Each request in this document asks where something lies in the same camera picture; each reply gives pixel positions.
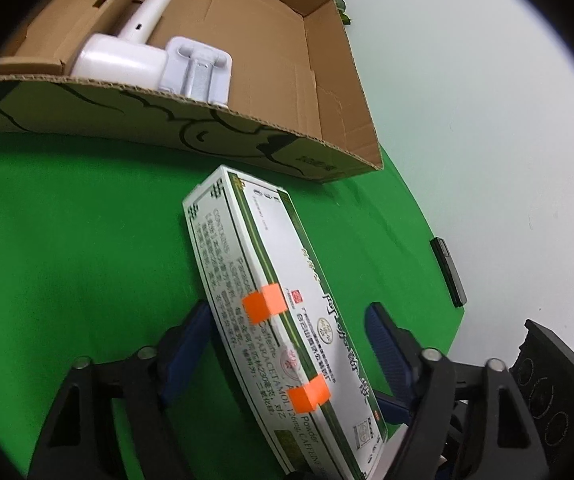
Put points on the light grey plastic holder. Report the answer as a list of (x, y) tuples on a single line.
[(194, 75)]

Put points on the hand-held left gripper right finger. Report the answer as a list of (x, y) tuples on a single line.
[(387, 350)]

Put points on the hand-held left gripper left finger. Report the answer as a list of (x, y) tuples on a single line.
[(189, 350)]

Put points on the white handheld vacuum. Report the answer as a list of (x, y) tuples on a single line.
[(117, 62)]

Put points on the green tablecloth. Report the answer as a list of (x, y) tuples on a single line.
[(67, 235)]

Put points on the black rectangular device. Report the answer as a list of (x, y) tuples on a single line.
[(449, 272)]

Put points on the large cardboard box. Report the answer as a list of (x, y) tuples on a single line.
[(267, 60)]

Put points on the white green medicine box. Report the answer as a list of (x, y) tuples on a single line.
[(287, 280)]

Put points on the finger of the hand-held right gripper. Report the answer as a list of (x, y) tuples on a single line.
[(389, 409)]

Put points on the narrow cardboard box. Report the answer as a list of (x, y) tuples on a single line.
[(67, 15)]

